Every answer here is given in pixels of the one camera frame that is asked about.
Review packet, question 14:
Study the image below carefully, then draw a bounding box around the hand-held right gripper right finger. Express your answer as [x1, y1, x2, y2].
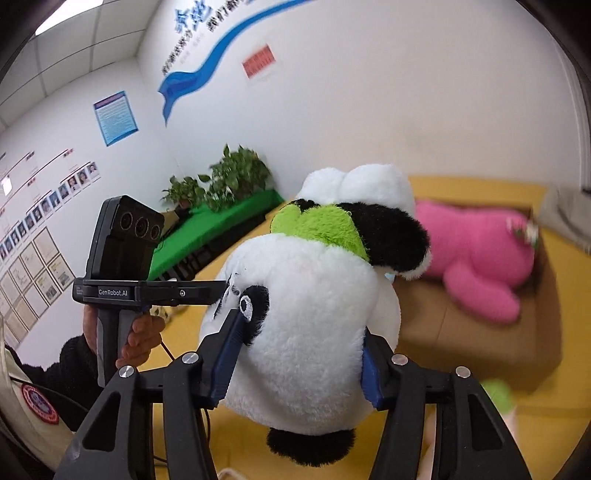
[361, 330, 532, 480]

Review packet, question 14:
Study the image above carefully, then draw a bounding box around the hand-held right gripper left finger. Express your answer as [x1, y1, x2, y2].
[54, 310, 245, 480]

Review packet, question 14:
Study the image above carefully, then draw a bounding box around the white panda plush toy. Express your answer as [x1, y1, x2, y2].
[199, 165, 433, 455]

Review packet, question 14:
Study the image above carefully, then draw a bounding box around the brown cardboard box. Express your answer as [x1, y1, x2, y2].
[394, 173, 565, 396]

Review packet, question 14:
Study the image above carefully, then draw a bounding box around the bright pink plush toy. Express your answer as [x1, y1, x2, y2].
[413, 198, 542, 324]

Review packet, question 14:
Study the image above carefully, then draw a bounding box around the person's left forearm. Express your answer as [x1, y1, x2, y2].
[4, 335, 105, 432]

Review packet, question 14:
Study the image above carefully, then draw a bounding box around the row of portrait photos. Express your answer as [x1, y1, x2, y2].
[0, 159, 102, 265]

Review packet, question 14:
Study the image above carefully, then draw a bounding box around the small potted green plant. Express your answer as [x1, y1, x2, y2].
[161, 175, 209, 214]

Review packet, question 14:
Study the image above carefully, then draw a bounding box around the group of framed certificates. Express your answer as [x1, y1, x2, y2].
[0, 226, 77, 348]

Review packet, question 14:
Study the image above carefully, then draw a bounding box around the large potted green plant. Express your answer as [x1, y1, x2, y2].
[208, 144, 273, 209]

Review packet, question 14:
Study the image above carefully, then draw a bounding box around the white jacket with badge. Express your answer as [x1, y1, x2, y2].
[0, 318, 75, 464]

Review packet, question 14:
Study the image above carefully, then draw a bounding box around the ceiling light panel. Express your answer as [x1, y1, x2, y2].
[34, 0, 100, 36]

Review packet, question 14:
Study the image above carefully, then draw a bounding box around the grey cloth bag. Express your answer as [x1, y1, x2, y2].
[538, 185, 591, 260]

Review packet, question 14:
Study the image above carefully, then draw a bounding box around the blue wall poster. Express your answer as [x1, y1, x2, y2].
[93, 91, 140, 147]

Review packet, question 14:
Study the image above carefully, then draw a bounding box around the blue wave wall decal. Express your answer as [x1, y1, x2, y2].
[157, 0, 296, 128]

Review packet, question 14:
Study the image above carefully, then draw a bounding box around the red wall notice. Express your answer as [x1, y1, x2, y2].
[241, 44, 279, 80]

